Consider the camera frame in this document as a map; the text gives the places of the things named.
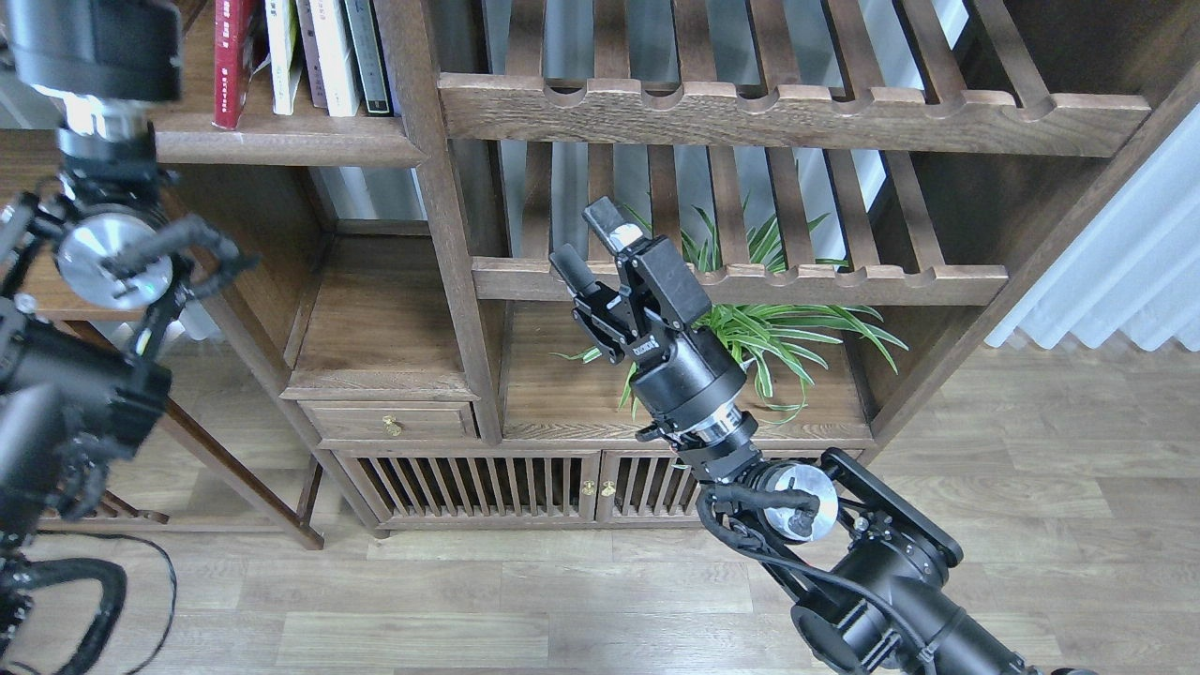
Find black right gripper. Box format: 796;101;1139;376
548;197;746;443

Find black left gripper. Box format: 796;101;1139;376
6;1;184;103

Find red book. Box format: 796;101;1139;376
214;1;266;129

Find yellow green book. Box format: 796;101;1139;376
265;0;301;115

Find maroon book white characters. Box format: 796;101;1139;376
295;0;328;110

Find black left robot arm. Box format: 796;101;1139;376
1;1;258;674

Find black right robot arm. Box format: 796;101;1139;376
550;197;1037;674

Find white upright book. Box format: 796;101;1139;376
311;0;360;118

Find green spider plant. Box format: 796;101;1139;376
553;192;908;423

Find dark green upright book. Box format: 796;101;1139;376
344;1;396;118

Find brass drawer knob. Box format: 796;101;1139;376
382;416;404;437

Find dark wooden bookshelf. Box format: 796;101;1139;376
157;1;1196;534

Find dark wooden side table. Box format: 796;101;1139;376
2;129;324;550

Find white curtain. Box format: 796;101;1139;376
985;110;1199;352

